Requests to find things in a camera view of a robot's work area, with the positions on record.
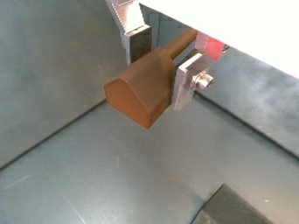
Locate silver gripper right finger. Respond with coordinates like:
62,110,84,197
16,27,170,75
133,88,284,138
172,32,225,111

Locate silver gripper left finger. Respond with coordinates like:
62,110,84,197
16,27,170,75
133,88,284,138
105,0,152,65

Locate brown three-prong object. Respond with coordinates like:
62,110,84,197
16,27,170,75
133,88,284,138
104,28,197,129

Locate black curved fixture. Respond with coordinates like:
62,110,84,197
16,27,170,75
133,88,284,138
190,185,273,224

